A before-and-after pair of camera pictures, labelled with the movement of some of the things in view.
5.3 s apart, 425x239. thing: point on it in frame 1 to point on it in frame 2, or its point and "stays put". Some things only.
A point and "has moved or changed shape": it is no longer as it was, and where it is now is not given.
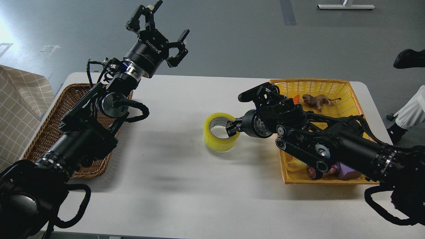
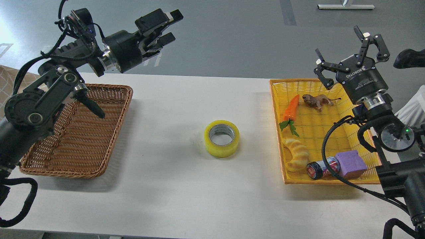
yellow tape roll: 220,144 has moved or changed shape
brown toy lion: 318,101 stays put
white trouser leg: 413,111 stays put
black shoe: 409,58 stays put
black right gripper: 251,123 to 357,73
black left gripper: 151,47 to 123,49
